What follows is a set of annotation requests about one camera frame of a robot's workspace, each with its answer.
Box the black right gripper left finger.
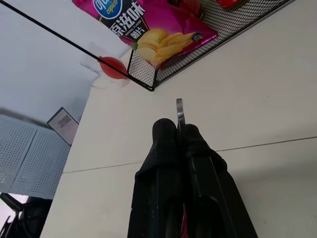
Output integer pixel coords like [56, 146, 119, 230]
[129, 118, 184, 238]

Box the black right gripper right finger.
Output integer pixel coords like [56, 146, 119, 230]
[182, 123, 258, 238]

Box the metal spoon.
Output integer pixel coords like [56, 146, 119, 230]
[176, 98, 187, 154]

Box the red round clamp knob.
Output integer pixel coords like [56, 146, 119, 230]
[98, 56, 128, 80]

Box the white perforated panel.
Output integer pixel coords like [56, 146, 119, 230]
[0, 113, 72, 200]

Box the pink potato chips bag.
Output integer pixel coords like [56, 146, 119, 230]
[72, 0, 218, 66]

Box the black chair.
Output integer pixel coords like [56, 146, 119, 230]
[0, 192, 53, 238]

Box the red snack package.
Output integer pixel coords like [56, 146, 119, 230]
[167, 0, 202, 18]

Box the red object in basket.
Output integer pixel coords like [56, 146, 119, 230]
[214, 0, 241, 9]

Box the black wire mesh basket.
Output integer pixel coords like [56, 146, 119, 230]
[0, 0, 297, 92]

